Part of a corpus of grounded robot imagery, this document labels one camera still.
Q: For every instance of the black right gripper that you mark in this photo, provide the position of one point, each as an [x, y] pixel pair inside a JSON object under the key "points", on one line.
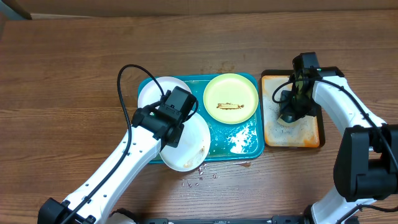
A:
{"points": [[287, 111]]}

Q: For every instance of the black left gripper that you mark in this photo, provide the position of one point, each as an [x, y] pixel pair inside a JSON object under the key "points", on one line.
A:
{"points": [[176, 142]]}

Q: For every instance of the green yellow sponge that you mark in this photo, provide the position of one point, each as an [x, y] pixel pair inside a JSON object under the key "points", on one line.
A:
{"points": [[287, 119]]}

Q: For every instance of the white plate front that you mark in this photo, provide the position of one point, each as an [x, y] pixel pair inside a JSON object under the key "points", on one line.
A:
{"points": [[193, 146]]}

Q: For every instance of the white plate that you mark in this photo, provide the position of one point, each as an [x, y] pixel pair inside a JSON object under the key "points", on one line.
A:
{"points": [[149, 92], [193, 146]]}

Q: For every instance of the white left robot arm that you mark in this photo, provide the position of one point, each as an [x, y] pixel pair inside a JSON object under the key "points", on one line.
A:
{"points": [[93, 201]]}

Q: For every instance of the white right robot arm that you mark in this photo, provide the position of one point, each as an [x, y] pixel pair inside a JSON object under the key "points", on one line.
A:
{"points": [[365, 169]]}

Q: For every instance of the orange soapy tray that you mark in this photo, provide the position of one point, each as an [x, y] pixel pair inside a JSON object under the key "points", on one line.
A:
{"points": [[307, 132]]}

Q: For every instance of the teal plastic tray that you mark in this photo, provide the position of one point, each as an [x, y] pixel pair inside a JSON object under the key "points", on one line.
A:
{"points": [[243, 139]]}

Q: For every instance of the yellow-green plate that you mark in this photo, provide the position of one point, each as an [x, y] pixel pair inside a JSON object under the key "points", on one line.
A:
{"points": [[230, 98]]}

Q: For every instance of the cardboard back panel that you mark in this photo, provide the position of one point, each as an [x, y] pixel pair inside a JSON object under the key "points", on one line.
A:
{"points": [[116, 8]]}

